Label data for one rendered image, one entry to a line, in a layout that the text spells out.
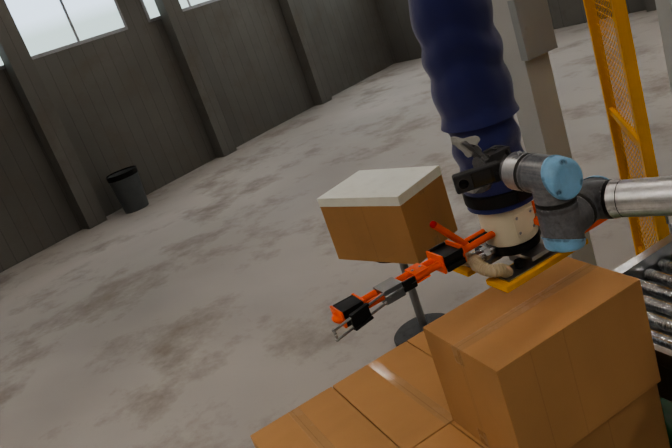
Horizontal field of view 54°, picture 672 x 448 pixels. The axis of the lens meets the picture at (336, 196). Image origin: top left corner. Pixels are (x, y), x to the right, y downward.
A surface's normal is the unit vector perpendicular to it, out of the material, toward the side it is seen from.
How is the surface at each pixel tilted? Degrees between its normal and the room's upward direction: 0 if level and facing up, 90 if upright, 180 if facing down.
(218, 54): 90
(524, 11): 90
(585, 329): 90
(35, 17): 90
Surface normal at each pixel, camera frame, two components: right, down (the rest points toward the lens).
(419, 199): 0.71, -0.02
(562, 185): 0.42, 0.05
